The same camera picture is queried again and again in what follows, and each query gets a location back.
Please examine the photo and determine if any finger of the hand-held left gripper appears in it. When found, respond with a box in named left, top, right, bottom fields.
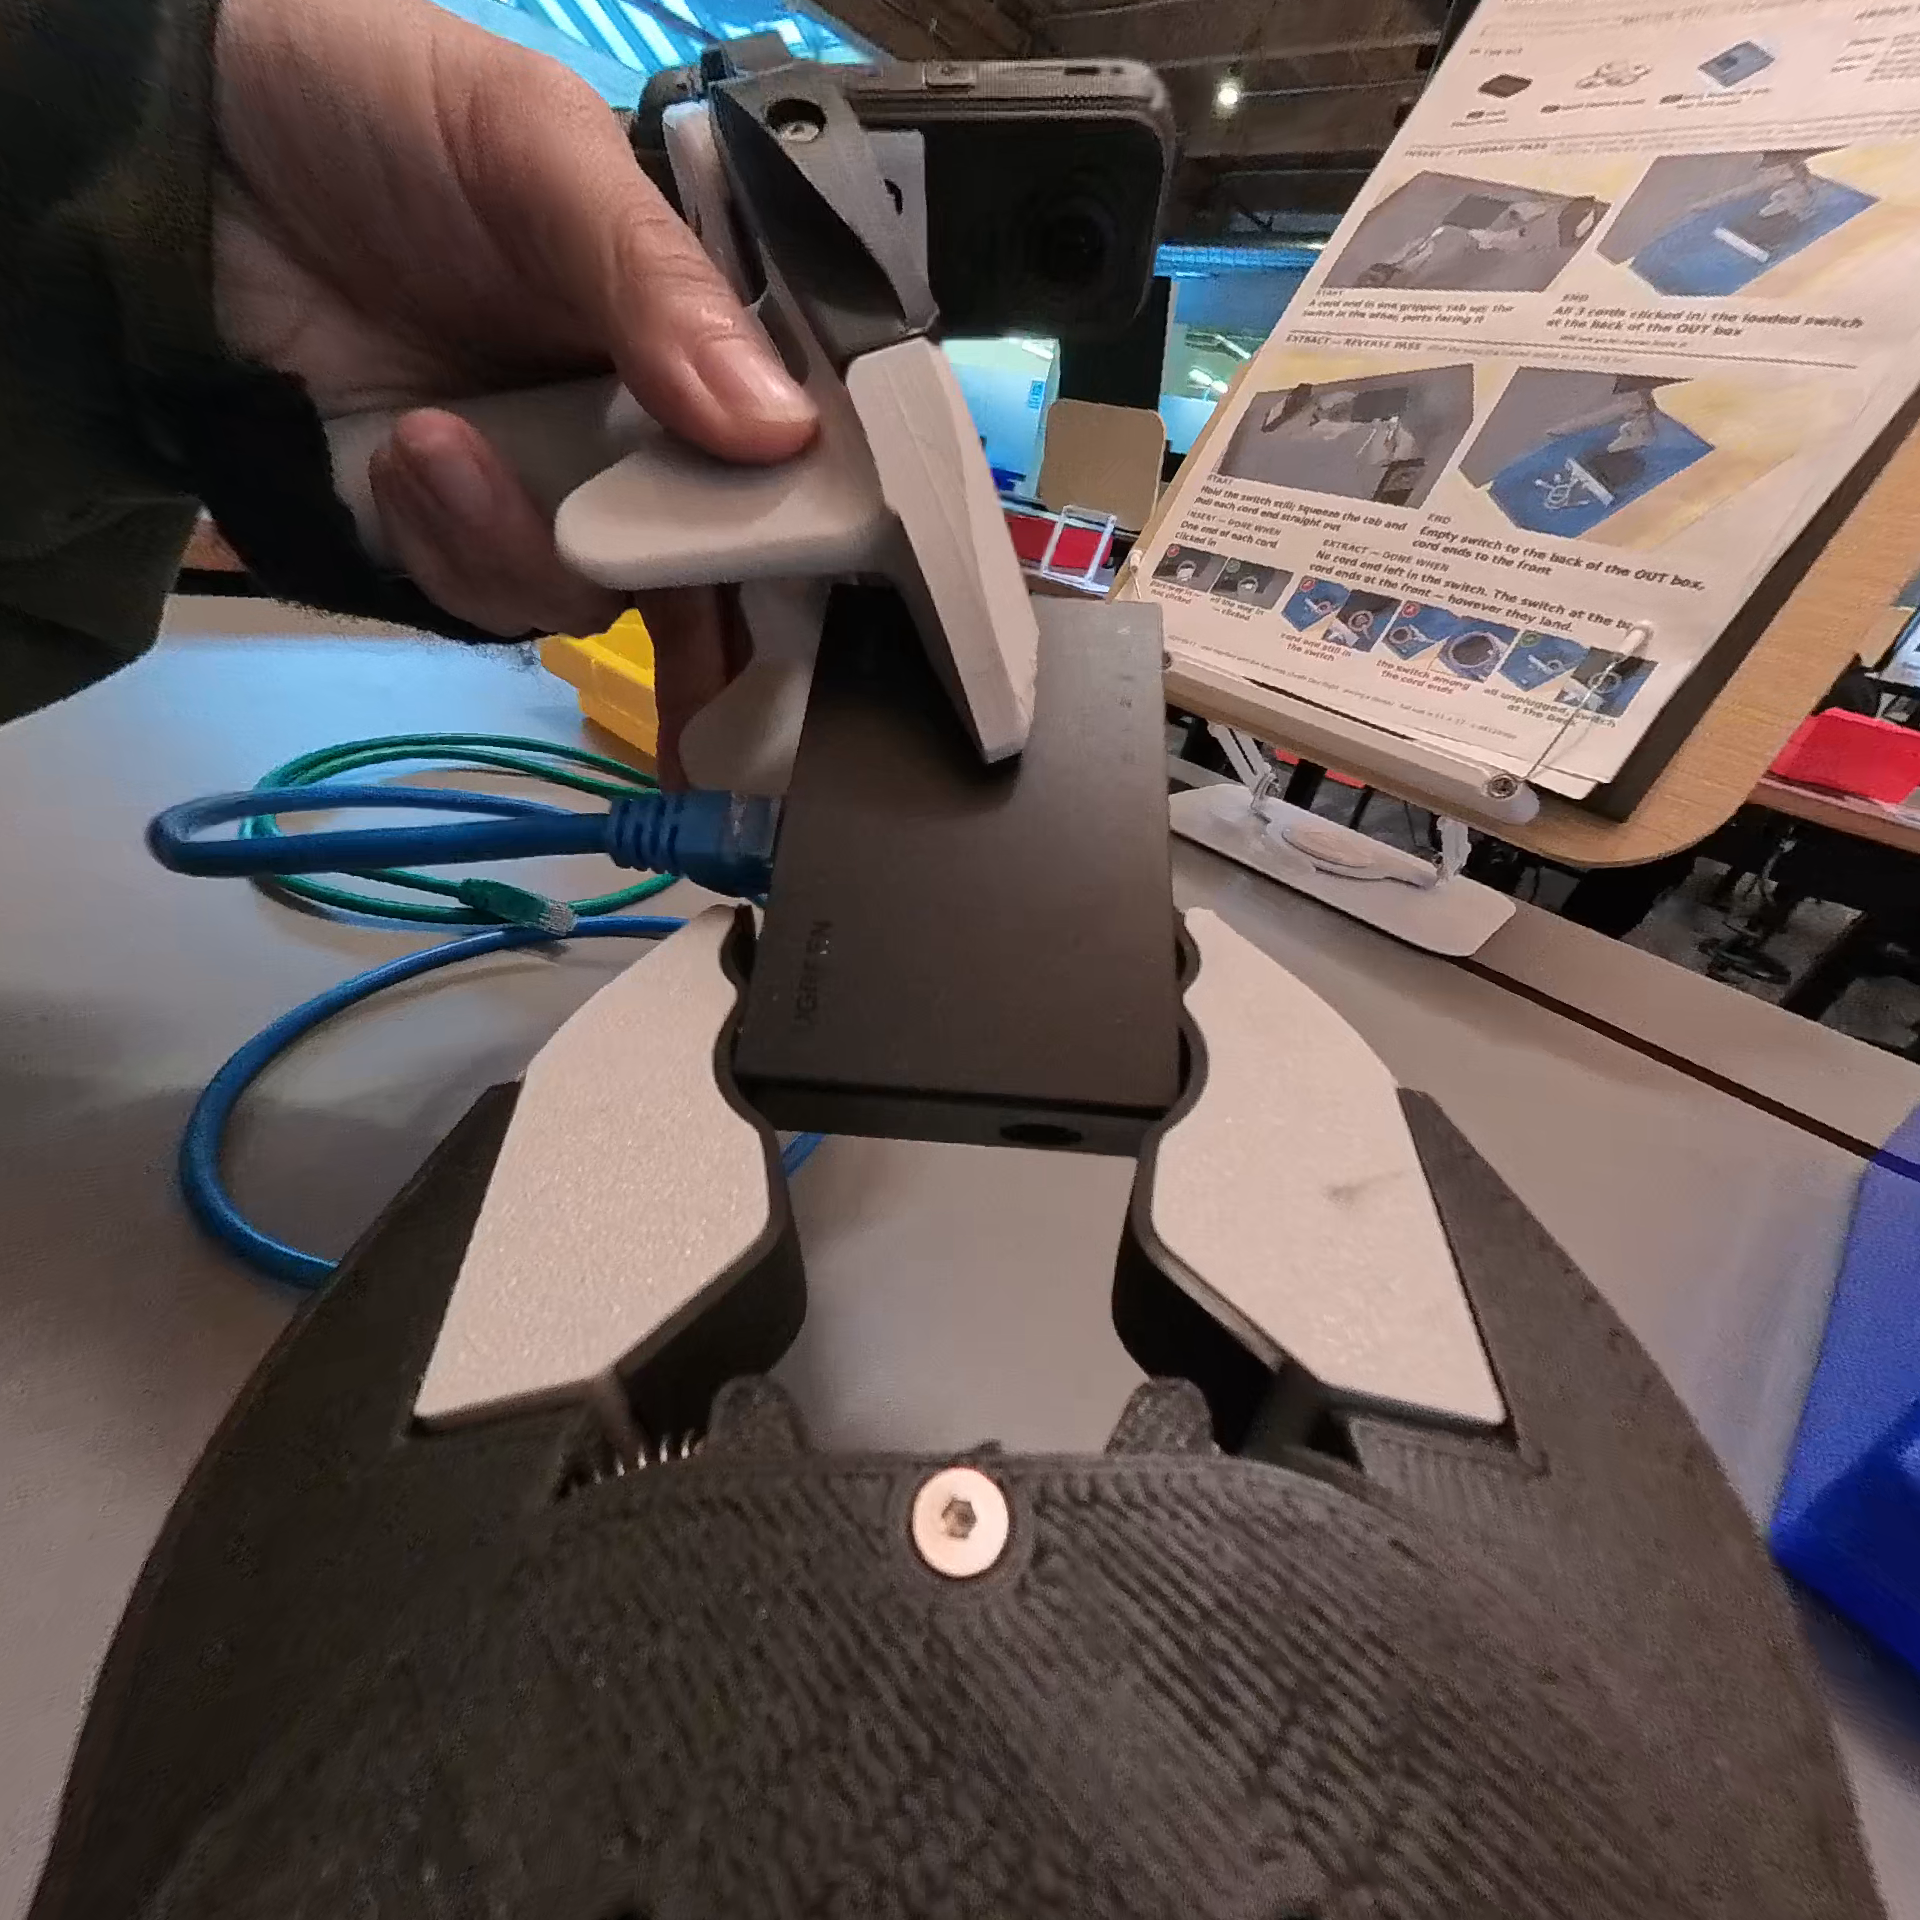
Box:
left=678, top=586, right=824, bottom=792
left=844, top=336, right=1046, bottom=767

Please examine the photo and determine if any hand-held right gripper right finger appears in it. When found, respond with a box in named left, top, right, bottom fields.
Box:
left=1117, top=908, right=1509, bottom=1450

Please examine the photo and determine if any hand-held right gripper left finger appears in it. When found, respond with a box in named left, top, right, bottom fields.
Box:
left=412, top=902, right=805, bottom=1427

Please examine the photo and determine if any blue ethernet cable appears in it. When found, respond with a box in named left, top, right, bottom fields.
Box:
left=180, top=912, right=828, bottom=1291
left=146, top=783, right=784, bottom=912

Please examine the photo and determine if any black network switch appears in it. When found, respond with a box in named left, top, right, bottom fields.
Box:
left=732, top=575, right=1191, bottom=1157

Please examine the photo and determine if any green ethernet cable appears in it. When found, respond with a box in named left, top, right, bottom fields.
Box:
left=247, top=732, right=680, bottom=942

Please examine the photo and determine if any person's left forearm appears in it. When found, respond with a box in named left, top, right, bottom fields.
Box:
left=0, top=0, right=367, bottom=725

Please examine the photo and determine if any person's left hand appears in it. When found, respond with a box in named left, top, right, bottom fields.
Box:
left=211, top=0, right=823, bottom=792

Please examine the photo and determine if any yellow plastic bin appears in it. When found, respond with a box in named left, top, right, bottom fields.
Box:
left=536, top=607, right=664, bottom=760

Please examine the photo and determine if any white stand base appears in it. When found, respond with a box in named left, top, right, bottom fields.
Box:
left=1167, top=722, right=1520, bottom=958

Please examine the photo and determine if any printed instruction sheet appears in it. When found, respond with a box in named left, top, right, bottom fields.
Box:
left=1117, top=0, right=1920, bottom=799

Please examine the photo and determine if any blue plastic bin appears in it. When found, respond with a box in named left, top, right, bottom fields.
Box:
left=1766, top=1106, right=1920, bottom=1671

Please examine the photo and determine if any wooden board stand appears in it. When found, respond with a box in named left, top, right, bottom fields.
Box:
left=1160, top=442, right=1920, bottom=876

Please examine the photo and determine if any red plastic tray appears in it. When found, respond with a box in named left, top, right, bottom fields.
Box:
left=1770, top=710, right=1920, bottom=804

